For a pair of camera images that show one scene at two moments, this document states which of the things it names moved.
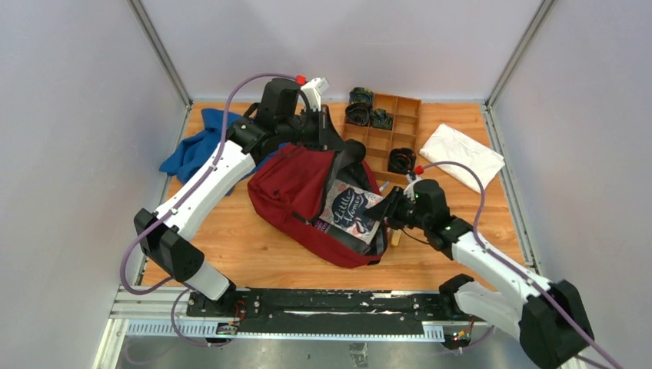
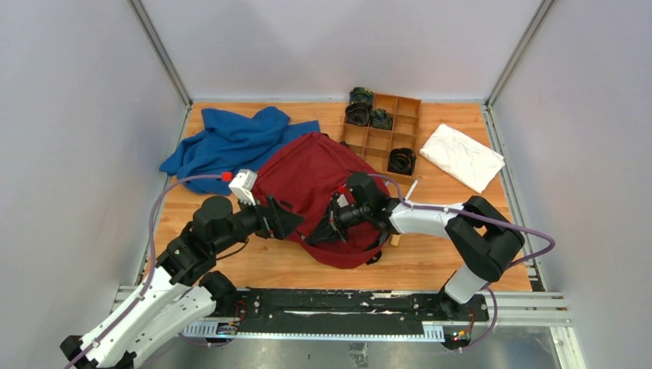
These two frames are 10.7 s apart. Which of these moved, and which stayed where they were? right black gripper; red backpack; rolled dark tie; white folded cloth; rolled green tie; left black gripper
Moved: left black gripper; right black gripper
Stayed: red backpack; white folded cloth; rolled dark tie; rolled green tie
